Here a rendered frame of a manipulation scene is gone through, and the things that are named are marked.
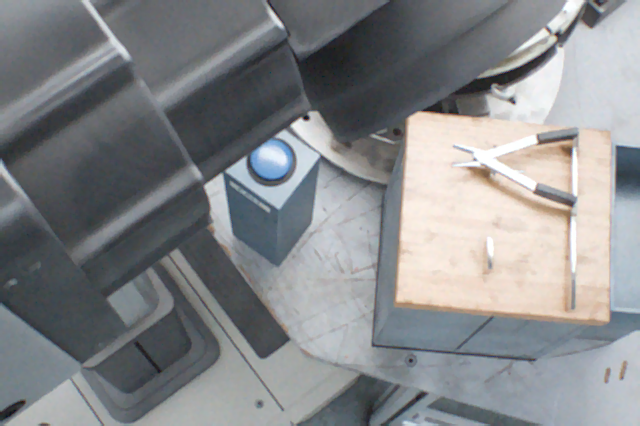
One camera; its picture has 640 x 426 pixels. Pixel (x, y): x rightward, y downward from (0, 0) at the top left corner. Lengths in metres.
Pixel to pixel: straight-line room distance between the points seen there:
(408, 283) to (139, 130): 0.77
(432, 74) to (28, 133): 0.10
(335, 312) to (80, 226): 1.04
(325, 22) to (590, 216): 0.80
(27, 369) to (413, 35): 0.12
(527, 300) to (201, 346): 0.85
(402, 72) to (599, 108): 1.13
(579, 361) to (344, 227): 0.32
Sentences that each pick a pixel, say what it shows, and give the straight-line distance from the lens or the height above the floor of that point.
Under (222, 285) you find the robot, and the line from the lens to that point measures 1.80.
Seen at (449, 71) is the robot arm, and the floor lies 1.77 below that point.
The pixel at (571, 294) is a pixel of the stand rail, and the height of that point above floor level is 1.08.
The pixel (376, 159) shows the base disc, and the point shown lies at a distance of 1.29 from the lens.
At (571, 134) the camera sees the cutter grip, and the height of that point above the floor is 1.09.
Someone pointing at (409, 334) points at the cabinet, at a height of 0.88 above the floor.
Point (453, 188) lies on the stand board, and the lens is 1.01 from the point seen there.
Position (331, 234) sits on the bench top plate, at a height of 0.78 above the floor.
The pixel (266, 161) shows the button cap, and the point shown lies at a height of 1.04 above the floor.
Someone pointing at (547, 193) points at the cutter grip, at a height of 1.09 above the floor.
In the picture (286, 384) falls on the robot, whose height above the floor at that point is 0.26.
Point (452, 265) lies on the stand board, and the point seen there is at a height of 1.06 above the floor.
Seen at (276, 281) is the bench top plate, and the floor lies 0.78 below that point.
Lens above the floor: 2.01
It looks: 74 degrees down
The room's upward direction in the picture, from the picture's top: 8 degrees clockwise
